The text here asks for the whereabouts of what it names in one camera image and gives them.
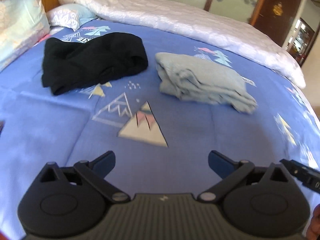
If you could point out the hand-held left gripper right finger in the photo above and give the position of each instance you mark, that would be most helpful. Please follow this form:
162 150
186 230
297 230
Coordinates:
218 163

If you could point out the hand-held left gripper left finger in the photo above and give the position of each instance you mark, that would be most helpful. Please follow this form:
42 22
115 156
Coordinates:
105 162

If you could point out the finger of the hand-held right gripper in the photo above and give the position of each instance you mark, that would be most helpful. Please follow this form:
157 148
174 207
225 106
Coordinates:
290 167

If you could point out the light grey pants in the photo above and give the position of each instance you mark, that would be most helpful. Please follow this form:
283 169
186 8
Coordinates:
200 80

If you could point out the black pants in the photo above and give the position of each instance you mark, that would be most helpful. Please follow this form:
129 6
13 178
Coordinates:
92 60

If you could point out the person's right hand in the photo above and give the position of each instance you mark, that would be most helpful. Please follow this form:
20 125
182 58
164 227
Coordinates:
315 222

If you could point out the blue printed bed sheet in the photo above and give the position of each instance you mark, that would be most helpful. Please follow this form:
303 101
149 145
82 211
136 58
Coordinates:
62 130

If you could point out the dark brown door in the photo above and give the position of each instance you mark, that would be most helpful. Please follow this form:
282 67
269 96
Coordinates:
277 25

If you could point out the small floral pillow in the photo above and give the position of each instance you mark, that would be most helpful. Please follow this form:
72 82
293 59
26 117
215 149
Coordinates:
67 16

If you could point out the white quilt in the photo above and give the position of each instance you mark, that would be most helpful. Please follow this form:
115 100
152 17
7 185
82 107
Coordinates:
175 17

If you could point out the golden door ornament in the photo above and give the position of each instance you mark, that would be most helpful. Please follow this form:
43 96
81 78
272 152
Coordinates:
278 8

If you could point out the large pale pillow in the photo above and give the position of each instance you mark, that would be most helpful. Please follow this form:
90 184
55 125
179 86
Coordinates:
20 27

